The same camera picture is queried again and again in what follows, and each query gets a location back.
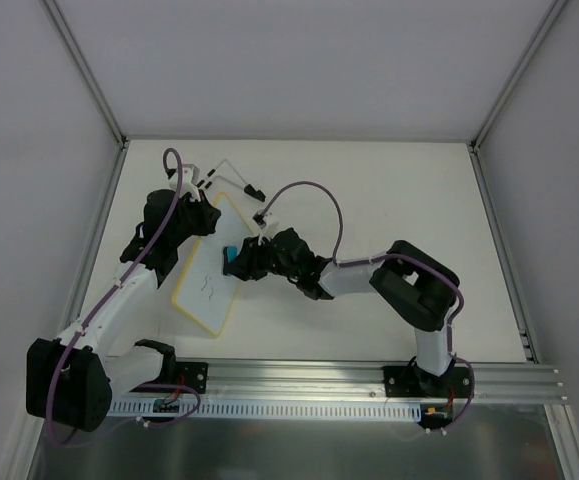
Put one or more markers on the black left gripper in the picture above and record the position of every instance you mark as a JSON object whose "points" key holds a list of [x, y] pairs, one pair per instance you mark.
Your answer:
{"points": [[204, 215]]}

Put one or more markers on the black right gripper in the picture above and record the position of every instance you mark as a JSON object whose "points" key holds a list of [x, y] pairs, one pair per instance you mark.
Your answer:
{"points": [[245, 262]]}

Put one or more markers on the blue bone shaped eraser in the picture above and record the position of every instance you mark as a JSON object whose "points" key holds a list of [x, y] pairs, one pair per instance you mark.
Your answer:
{"points": [[230, 266]]}

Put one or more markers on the yellow framed small whiteboard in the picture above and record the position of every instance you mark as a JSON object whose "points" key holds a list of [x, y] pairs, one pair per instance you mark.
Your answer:
{"points": [[203, 293]]}

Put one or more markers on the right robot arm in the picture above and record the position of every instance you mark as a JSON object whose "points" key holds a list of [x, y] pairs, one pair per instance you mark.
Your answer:
{"points": [[422, 291]]}

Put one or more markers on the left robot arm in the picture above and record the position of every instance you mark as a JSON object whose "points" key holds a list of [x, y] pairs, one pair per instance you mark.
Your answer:
{"points": [[71, 379]]}

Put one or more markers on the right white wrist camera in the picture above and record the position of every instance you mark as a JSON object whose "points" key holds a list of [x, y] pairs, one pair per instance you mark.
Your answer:
{"points": [[267, 224]]}

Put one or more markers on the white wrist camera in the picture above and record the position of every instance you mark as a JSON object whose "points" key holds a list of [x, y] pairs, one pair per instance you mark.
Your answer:
{"points": [[267, 224], [190, 176]]}

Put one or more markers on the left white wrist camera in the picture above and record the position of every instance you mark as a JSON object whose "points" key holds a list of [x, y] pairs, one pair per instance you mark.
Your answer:
{"points": [[190, 176]]}

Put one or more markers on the wire whiteboard stand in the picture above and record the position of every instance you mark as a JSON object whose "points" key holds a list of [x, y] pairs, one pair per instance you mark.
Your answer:
{"points": [[239, 182]]}

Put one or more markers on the aluminium mounting rail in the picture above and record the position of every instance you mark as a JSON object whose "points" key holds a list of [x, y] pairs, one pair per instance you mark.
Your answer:
{"points": [[494, 383]]}

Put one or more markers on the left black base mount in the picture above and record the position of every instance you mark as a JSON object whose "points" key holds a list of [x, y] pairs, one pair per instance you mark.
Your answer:
{"points": [[192, 374]]}

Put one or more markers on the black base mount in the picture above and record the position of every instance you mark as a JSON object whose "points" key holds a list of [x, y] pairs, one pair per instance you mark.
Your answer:
{"points": [[192, 374], [411, 381]]}

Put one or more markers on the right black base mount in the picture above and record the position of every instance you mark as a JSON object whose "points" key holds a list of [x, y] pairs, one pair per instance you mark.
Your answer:
{"points": [[411, 381]]}

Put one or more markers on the white slotted cable duct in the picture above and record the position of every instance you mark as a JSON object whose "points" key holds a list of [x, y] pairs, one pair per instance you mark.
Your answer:
{"points": [[381, 410]]}

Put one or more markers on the left aluminium frame post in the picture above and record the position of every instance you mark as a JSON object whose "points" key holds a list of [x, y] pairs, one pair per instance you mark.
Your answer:
{"points": [[69, 41]]}

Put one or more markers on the aluminium frame post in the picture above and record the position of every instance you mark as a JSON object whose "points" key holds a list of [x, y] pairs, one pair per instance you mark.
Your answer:
{"points": [[69, 41], [528, 54]]}

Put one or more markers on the right aluminium frame post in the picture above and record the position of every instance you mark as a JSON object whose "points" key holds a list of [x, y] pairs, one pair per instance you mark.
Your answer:
{"points": [[528, 54]]}

